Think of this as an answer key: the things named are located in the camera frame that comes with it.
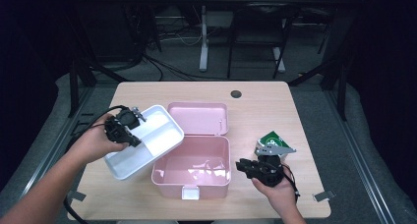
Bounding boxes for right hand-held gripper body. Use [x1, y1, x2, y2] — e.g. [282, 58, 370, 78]
[252, 144, 297, 188]

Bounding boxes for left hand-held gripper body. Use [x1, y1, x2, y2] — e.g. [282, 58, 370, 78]
[104, 106, 147, 143]

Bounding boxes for white divided tray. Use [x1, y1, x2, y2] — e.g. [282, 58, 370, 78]
[103, 104, 186, 181]

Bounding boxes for green and white carton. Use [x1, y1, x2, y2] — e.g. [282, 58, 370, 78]
[256, 131, 293, 161]

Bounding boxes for pink storage box white handle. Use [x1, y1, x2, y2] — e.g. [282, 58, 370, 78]
[150, 101, 232, 200]

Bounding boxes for person's right hand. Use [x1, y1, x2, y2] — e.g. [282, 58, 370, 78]
[251, 174, 297, 215]

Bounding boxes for person's left hand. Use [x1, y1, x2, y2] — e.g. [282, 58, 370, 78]
[70, 114, 129, 164]

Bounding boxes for grey metal table clamp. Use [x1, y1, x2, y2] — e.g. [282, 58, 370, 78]
[65, 190, 88, 202]
[312, 190, 337, 202]

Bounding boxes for white desk leg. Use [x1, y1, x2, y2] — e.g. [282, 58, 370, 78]
[272, 46, 286, 74]
[199, 5, 209, 73]

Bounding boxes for black chair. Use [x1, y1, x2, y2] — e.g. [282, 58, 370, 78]
[226, 2, 301, 81]

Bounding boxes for left hand-held gripper cable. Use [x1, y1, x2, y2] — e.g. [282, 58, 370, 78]
[62, 104, 127, 224]

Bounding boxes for hand-held gripper cable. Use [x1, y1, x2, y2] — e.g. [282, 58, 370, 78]
[62, 104, 127, 224]
[278, 164, 301, 202]

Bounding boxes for right hand-held gripper cable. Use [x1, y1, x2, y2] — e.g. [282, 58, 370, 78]
[278, 164, 301, 202]

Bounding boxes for black metal frame post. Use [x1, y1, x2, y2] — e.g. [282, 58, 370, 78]
[287, 51, 349, 122]
[66, 51, 132, 119]

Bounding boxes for black floor cables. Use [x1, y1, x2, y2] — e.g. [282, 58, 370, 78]
[142, 52, 230, 83]

